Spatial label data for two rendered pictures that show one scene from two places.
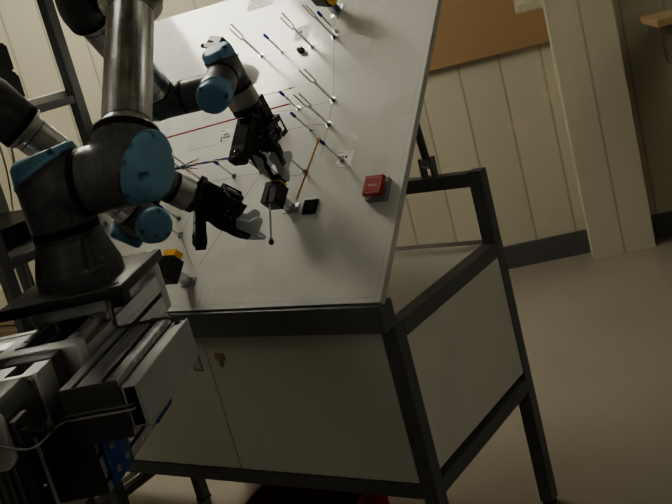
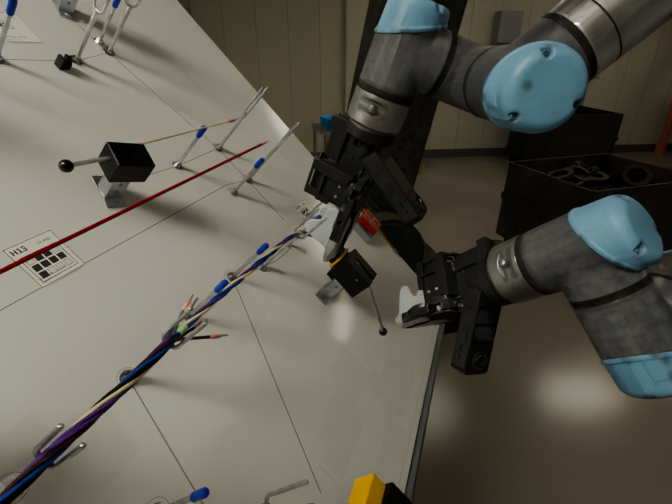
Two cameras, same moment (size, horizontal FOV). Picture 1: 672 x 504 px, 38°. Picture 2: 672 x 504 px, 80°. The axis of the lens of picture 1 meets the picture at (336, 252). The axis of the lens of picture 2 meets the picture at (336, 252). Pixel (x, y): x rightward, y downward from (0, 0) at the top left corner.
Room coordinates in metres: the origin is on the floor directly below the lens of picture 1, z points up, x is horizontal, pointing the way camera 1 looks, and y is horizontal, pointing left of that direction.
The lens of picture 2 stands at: (2.48, 0.63, 1.42)
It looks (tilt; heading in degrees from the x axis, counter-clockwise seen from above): 27 degrees down; 253
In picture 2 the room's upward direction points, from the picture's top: straight up
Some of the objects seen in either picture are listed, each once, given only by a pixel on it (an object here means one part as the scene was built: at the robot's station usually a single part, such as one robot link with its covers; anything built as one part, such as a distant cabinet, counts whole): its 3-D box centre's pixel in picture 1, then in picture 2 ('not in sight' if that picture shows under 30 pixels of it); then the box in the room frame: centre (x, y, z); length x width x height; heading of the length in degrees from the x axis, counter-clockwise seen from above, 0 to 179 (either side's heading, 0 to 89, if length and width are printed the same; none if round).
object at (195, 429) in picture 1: (149, 398); not in sight; (2.54, 0.61, 0.60); 0.55 x 0.02 x 0.39; 53
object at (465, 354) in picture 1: (287, 352); not in sight; (2.62, 0.21, 0.60); 1.17 x 0.58 x 0.40; 53
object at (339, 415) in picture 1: (305, 403); not in sight; (2.21, 0.17, 0.60); 0.55 x 0.03 x 0.39; 53
